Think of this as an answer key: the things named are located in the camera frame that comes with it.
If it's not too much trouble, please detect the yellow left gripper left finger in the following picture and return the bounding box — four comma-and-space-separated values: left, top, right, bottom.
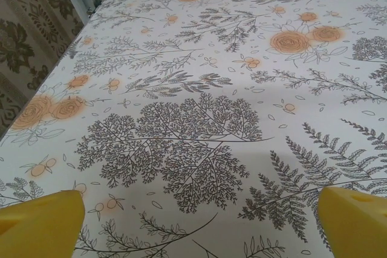
0, 189, 88, 258

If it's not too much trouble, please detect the floral patterned table cover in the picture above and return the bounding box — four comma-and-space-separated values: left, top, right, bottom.
0, 0, 387, 258

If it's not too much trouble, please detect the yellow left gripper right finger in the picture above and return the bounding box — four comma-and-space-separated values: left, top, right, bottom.
319, 186, 387, 258

